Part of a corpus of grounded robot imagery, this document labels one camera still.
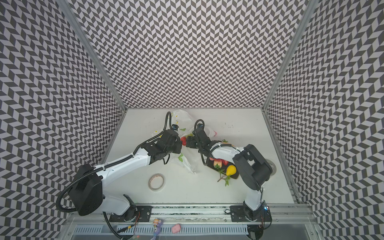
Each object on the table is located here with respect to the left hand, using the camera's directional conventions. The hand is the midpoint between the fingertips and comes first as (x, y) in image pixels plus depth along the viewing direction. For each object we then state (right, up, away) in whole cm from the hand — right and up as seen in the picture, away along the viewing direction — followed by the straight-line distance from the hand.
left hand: (179, 143), depth 85 cm
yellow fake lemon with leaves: (+29, -15, -2) cm, 33 cm away
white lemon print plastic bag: (+3, +11, +9) cm, 14 cm away
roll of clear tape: (-12, -21, -4) cm, 24 cm away
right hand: (+6, -2, +8) cm, 10 cm away
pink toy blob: (+1, -36, -18) cm, 40 cm away
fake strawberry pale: (+22, -11, 0) cm, 25 cm away
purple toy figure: (-8, -35, -17) cm, 40 cm away
